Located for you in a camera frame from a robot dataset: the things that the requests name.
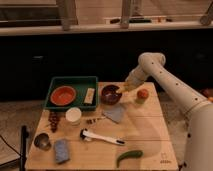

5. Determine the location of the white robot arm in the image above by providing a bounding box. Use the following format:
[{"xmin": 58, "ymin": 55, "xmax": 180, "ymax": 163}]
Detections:
[{"xmin": 125, "ymin": 52, "xmax": 213, "ymax": 171}]

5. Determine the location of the white handled brush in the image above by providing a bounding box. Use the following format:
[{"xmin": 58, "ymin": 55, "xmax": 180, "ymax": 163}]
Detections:
[{"xmin": 80, "ymin": 129, "xmax": 125, "ymax": 145}]

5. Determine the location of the orange tomato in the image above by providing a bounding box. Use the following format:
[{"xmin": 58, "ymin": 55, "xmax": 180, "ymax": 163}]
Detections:
[{"xmin": 136, "ymin": 89, "xmax": 149, "ymax": 103}]

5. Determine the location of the white cup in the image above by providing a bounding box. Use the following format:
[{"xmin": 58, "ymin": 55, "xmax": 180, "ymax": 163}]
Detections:
[{"xmin": 65, "ymin": 107, "xmax": 82, "ymax": 125}]

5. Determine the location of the green plastic tray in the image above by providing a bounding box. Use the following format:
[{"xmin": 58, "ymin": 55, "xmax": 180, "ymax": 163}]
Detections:
[{"xmin": 44, "ymin": 76, "xmax": 98, "ymax": 112}]

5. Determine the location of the small brown twig piece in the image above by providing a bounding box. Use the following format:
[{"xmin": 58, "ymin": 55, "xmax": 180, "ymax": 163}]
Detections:
[{"xmin": 86, "ymin": 116, "xmax": 106, "ymax": 124}]

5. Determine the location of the small metal cup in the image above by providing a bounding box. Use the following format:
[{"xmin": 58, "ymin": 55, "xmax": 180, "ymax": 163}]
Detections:
[{"xmin": 34, "ymin": 133, "xmax": 51, "ymax": 150}]

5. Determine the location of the dark purple bowl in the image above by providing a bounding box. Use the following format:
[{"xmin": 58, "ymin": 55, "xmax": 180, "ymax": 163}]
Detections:
[{"xmin": 101, "ymin": 85, "xmax": 122, "ymax": 105}]

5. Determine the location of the dark red grape bunch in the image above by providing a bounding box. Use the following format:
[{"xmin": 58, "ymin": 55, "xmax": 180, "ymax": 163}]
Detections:
[{"xmin": 48, "ymin": 112, "xmax": 60, "ymax": 133}]

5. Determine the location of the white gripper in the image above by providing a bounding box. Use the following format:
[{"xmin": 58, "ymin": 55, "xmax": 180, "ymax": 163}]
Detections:
[{"xmin": 124, "ymin": 66, "xmax": 148, "ymax": 91}]

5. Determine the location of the green chili pepper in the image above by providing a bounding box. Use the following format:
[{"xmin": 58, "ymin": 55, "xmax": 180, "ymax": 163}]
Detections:
[{"xmin": 116, "ymin": 150, "xmax": 143, "ymax": 168}]

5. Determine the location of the orange bowl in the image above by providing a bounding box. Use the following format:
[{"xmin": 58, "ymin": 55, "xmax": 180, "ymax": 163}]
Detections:
[{"xmin": 50, "ymin": 86, "xmax": 76, "ymax": 106}]

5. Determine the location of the black pole stand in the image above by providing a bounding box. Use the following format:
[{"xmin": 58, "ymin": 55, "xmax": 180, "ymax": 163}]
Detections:
[{"xmin": 19, "ymin": 125, "xmax": 29, "ymax": 171}]

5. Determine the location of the small wooden block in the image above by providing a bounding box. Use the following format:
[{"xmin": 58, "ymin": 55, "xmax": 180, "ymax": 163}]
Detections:
[{"xmin": 84, "ymin": 88, "xmax": 95, "ymax": 104}]

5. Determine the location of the blue sponge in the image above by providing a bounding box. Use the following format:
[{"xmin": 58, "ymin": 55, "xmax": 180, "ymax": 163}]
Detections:
[{"xmin": 54, "ymin": 139, "xmax": 70, "ymax": 164}]

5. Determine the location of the light blue cloth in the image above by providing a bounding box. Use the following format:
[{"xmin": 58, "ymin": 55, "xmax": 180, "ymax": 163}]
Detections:
[{"xmin": 103, "ymin": 105, "xmax": 124, "ymax": 123}]

